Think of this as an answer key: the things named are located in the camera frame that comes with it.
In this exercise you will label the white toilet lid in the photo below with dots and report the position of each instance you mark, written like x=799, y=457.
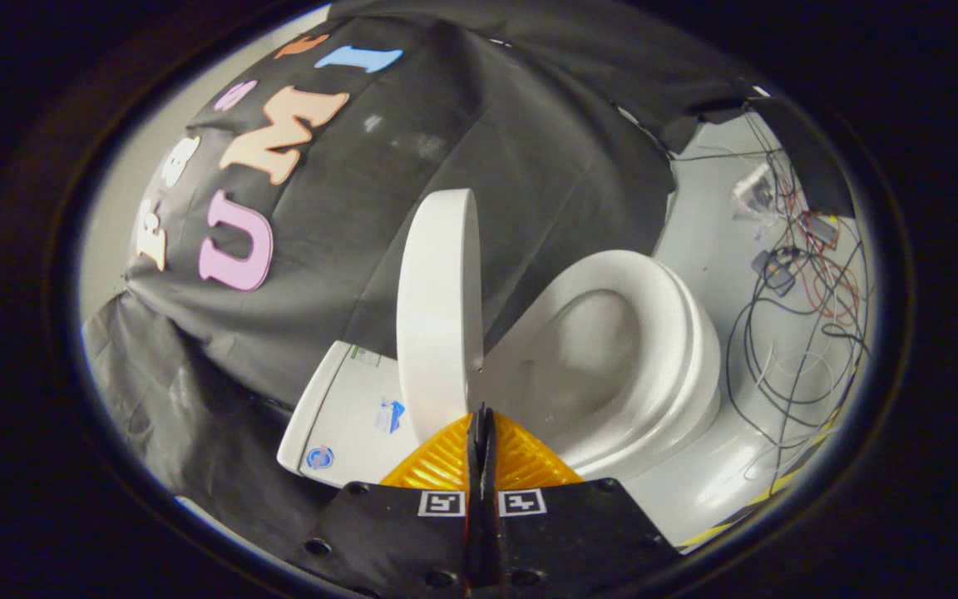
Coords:
x=437, y=316

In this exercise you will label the white toilet seat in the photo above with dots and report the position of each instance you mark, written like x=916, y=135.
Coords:
x=670, y=333

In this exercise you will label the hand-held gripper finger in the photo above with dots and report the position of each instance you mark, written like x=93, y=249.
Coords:
x=490, y=499
x=476, y=466

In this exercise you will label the yellow black floor tape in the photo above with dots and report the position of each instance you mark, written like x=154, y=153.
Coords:
x=745, y=505

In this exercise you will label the black backdrop cloth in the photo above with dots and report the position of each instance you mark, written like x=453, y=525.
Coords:
x=412, y=125

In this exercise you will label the clear plastic bag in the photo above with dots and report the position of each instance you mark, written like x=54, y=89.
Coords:
x=755, y=193

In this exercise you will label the white toilet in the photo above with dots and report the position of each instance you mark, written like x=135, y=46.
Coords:
x=346, y=416

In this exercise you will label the grey power adapter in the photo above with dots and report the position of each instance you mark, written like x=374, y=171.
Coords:
x=774, y=273

